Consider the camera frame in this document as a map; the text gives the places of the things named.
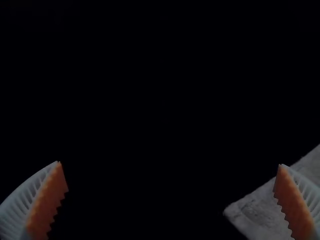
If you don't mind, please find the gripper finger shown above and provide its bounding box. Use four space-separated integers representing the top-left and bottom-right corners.
272 163 320 240
0 160 70 240

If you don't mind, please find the pale towel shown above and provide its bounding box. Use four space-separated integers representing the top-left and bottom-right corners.
223 143 320 240

